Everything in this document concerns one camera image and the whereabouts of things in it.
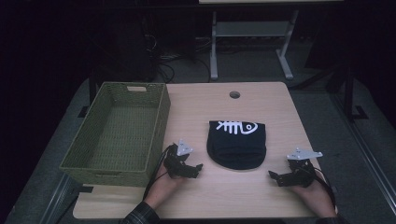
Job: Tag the aluminium floor rail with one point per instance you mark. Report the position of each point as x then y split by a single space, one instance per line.
367 149
57 202

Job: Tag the person's right hand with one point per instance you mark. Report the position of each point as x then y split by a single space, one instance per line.
313 194

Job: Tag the black beanie with fishbone print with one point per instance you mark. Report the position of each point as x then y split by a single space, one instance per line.
236 149

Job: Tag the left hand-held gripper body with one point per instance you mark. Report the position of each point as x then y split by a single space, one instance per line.
178 160

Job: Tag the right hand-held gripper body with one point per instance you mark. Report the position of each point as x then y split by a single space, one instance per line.
301 169

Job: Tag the dark metal stand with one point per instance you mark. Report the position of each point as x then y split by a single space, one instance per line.
348 93

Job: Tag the black table clamp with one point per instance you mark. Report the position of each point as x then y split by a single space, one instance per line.
84 189

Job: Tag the person's left hand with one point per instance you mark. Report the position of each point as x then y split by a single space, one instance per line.
166 188

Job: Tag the green woven basket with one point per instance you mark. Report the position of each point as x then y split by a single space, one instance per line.
124 130

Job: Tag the grey metal stand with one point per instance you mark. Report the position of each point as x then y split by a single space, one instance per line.
249 29

